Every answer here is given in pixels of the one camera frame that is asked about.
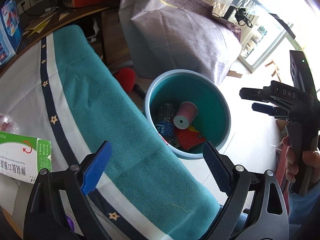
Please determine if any white green medicine box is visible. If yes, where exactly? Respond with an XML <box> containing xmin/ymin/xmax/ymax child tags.
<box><xmin>0</xmin><ymin>132</ymin><xmax>52</xmax><ymax>184</ymax></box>

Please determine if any pink paper cup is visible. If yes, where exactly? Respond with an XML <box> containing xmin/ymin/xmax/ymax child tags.
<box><xmin>173</xmin><ymin>101</ymin><xmax>198</xmax><ymax>129</ymax></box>

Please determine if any red snack wrapper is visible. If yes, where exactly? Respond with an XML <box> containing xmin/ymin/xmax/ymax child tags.
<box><xmin>174</xmin><ymin>125</ymin><xmax>206</xmax><ymax>150</ymax></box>

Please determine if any teal trash bin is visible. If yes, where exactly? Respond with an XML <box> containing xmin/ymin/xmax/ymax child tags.
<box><xmin>144</xmin><ymin>69</ymin><xmax>231</xmax><ymax>160</ymax></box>

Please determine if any person's right hand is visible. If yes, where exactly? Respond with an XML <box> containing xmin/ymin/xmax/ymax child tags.
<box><xmin>282</xmin><ymin>135</ymin><xmax>320</xmax><ymax>188</ymax></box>

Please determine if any purple chocolate egg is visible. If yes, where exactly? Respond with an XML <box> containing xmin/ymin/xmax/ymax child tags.
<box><xmin>66</xmin><ymin>216</ymin><xmax>75</xmax><ymax>232</ymax></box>

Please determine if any crumpled clear plastic wrapper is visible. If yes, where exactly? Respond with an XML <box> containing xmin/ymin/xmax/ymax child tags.
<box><xmin>0</xmin><ymin>113</ymin><xmax>20</xmax><ymax>134</ymax></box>

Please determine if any crushed plastic water bottle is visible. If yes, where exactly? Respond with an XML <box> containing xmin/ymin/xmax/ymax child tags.
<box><xmin>156</xmin><ymin>103</ymin><xmax>176</xmax><ymax>138</ymax></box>

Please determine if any purple woven bag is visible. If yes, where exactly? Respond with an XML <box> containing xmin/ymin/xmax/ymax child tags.
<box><xmin>119</xmin><ymin>0</ymin><xmax>241</xmax><ymax>85</ymax></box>

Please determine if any teal patterned table cloth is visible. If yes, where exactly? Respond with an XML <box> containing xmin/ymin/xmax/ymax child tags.
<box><xmin>1</xmin><ymin>25</ymin><xmax>220</xmax><ymax>239</ymax></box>

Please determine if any red round object on floor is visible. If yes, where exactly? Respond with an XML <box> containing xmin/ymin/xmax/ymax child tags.
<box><xmin>113</xmin><ymin>68</ymin><xmax>136</xmax><ymax>93</ymax></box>

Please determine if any dark wooden tv cabinet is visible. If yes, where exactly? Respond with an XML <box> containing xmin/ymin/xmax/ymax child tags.
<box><xmin>0</xmin><ymin>3</ymin><xmax>111</xmax><ymax>73</ymax></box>

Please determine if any blue toy truck box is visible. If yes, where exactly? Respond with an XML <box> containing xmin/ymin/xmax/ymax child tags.
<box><xmin>0</xmin><ymin>0</ymin><xmax>23</xmax><ymax>65</ymax></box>

